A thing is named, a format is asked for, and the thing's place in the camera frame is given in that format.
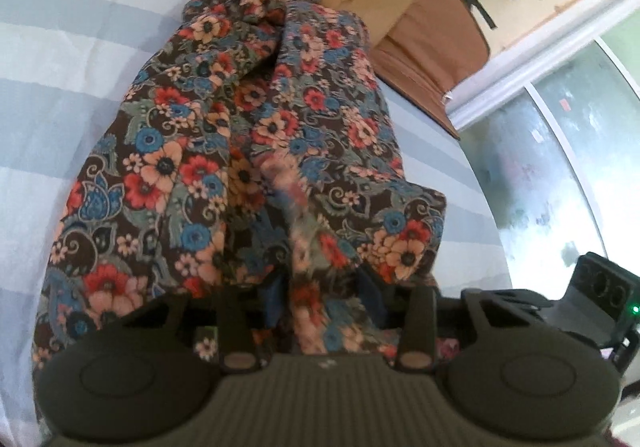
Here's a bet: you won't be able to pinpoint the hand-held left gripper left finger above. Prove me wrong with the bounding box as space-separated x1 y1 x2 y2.
152 277 288 374

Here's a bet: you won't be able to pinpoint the floral print pants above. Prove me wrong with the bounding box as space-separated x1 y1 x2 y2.
30 0 448 378

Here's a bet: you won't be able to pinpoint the blue striped bed sheet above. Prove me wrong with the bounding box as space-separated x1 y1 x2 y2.
0 0 516 447

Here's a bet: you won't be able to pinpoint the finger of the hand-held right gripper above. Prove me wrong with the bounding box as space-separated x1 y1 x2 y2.
502 288 556 316

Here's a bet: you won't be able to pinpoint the glass sliding door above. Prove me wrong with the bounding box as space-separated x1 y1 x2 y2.
447 22 640 313

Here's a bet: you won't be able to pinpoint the brown seat cushion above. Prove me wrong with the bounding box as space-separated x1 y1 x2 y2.
372 0 493 141

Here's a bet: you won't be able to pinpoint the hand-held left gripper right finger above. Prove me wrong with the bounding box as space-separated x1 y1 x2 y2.
357 272 506 372

